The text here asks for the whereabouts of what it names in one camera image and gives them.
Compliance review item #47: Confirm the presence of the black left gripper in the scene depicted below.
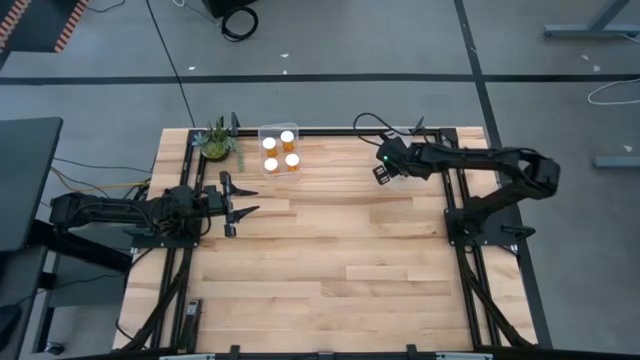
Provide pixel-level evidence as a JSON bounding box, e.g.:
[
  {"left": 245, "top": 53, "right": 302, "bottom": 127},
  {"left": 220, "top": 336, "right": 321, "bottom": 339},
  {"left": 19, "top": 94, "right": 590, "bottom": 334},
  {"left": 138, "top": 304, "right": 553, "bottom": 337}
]
[{"left": 201, "top": 170, "right": 262, "bottom": 240}]

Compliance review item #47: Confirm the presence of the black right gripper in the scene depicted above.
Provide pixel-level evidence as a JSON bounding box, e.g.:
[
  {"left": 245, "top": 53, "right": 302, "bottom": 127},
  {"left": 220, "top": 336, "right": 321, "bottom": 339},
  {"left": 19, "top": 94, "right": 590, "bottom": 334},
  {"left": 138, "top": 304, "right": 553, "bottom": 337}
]
[{"left": 371, "top": 135, "right": 412, "bottom": 187}]

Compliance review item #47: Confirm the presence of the clear plastic bin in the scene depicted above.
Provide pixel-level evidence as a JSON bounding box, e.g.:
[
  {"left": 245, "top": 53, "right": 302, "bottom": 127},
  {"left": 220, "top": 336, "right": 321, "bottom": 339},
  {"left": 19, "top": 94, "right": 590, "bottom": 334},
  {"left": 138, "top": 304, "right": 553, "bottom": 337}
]
[{"left": 256, "top": 121, "right": 302, "bottom": 178}]

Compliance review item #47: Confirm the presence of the green succulent plant in pot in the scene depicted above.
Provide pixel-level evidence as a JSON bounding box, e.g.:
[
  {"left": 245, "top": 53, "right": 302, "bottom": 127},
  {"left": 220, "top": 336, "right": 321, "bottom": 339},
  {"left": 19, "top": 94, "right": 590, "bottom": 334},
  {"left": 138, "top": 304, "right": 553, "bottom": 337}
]
[{"left": 191, "top": 116, "right": 247, "bottom": 174}]

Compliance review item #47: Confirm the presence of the black box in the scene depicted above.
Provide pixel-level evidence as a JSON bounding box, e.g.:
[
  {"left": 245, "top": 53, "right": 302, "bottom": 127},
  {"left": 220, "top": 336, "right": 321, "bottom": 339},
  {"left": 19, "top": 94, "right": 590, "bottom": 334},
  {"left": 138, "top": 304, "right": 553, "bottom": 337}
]
[{"left": 201, "top": 0, "right": 259, "bottom": 19}]

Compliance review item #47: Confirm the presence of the black desk top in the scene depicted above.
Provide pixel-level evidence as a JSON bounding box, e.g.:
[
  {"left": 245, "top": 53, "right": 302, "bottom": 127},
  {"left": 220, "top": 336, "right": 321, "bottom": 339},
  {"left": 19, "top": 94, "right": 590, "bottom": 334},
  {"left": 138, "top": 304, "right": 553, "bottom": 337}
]
[{"left": 0, "top": 116, "right": 65, "bottom": 254}]

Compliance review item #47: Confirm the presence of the grey table foot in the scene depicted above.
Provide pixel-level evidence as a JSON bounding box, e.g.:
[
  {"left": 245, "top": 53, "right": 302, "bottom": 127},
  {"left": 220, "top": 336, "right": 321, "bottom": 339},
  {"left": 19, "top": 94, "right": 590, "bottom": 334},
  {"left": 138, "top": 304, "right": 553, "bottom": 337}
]
[{"left": 592, "top": 155, "right": 640, "bottom": 170}]

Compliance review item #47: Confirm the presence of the black mat with orange edge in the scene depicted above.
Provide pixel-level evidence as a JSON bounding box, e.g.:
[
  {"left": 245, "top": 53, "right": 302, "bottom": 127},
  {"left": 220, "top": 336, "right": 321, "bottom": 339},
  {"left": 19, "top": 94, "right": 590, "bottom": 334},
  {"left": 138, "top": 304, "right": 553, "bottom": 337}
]
[{"left": 0, "top": 0, "right": 91, "bottom": 54}]

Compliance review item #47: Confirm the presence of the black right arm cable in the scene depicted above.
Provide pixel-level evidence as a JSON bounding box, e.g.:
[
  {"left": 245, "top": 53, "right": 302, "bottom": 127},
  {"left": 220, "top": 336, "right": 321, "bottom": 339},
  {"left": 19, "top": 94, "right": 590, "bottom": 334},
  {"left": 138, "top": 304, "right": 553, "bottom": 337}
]
[{"left": 352, "top": 111, "right": 402, "bottom": 148}]

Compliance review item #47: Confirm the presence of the black aluminium table frame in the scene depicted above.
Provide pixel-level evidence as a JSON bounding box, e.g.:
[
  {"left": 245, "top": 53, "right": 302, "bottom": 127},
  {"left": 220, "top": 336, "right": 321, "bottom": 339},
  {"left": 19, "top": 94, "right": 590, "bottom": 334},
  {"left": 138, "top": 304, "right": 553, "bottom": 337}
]
[{"left": 113, "top": 126, "right": 540, "bottom": 360}]

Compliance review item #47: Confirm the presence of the small black camera bar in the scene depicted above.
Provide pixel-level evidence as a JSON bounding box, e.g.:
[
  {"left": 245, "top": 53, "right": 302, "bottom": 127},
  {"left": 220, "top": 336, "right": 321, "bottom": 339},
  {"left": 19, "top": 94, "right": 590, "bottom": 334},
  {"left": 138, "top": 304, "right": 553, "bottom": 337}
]
[{"left": 179, "top": 298, "right": 204, "bottom": 354}]

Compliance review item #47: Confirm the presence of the yellow cable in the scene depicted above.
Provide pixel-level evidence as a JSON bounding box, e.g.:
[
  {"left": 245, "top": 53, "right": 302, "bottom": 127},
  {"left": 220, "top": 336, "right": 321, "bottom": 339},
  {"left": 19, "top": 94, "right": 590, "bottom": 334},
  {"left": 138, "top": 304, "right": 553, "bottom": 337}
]
[{"left": 49, "top": 166, "right": 152, "bottom": 193}]

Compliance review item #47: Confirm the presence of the black desk frame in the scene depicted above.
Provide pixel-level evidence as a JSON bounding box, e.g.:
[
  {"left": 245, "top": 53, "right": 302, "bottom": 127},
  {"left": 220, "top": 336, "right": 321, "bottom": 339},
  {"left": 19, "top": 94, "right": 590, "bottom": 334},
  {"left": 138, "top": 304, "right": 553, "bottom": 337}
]
[{"left": 27, "top": 218, "right": 134, "bottom": 354}]

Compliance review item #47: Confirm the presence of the coiled black cable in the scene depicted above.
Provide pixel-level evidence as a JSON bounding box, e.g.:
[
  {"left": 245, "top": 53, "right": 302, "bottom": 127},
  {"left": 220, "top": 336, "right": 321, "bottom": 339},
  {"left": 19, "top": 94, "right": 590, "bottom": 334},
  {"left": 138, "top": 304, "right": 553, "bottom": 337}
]
[{"left": 220, "top": 5, "right": 260, "bottom": 43}]

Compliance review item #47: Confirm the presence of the white cable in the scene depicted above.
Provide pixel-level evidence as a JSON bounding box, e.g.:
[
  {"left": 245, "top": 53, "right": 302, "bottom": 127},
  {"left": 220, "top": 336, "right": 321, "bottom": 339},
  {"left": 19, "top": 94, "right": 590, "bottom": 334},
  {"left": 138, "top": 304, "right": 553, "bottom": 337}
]
[{"left": 586, "top": 76, "right": 640, "bottom": 107}]

